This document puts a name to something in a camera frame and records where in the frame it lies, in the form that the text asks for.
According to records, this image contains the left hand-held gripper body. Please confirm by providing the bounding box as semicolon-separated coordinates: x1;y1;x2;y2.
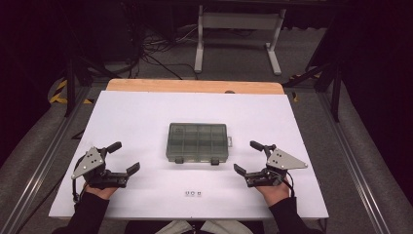
70;145;130;190

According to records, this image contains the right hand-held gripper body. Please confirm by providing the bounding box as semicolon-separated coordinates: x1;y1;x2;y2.
244;144;309;188

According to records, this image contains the grey translucent compartment box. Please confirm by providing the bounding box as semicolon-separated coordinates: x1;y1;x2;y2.
166;122;234;167

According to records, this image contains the person's left hand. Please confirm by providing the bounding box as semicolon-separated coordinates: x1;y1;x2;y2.
85;183;119;201

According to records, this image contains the person's right hand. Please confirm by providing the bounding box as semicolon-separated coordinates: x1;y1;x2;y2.
255;181;291;208

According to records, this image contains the white table board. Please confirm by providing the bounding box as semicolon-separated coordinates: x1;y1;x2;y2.
48;90;329;220

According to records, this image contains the person's right leg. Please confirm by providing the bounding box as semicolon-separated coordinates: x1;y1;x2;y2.
202;219;255;234

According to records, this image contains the person's leg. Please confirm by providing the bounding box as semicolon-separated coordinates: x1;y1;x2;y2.
155;219;197;234
202;219;255;234

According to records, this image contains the yellow black floor tape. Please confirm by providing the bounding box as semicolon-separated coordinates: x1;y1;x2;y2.
289;71;323;103
48;79;94;105

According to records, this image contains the person's left leg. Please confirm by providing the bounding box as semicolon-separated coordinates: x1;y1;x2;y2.
155;219;197;234

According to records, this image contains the black tripod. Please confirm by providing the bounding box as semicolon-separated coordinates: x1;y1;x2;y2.
61;48;122;119

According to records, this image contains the wooden table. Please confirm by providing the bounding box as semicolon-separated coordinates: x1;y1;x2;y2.
105;78;285;96

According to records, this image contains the black metal stand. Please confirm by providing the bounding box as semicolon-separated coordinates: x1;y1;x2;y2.
282;58;343;124

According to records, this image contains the grey metal stand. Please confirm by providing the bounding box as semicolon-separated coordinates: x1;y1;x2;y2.
193;4;287;77

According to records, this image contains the aluminium floor rail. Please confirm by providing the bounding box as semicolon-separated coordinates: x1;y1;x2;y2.
0;85;94;234
316;91;395;234

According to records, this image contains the bundle of floor cables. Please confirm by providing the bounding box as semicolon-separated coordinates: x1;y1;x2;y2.
128;22;200;81

